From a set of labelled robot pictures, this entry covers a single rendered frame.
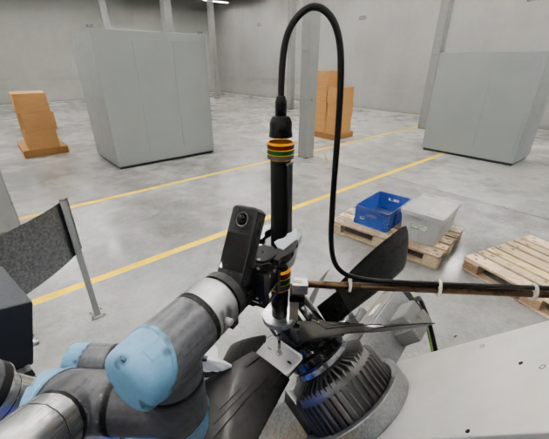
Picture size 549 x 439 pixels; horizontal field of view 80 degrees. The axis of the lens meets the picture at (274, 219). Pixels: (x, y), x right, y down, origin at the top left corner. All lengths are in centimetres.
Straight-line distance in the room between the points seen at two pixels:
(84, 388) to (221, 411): 30
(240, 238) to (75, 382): 27
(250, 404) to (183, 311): 36
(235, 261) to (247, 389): 34
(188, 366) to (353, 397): 46
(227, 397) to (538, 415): 50
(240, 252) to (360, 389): 44
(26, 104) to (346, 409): 806
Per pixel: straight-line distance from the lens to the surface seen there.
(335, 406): 79
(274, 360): 77
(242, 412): 71
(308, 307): 80
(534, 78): 748
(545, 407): 63
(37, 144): 847
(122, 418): 48
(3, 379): 63
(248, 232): 46
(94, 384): 50
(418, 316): 101
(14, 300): 106
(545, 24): 1278
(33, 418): 45
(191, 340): 39
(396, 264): 93
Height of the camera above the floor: 177
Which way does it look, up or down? 26 degrees down
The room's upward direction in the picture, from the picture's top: straight up
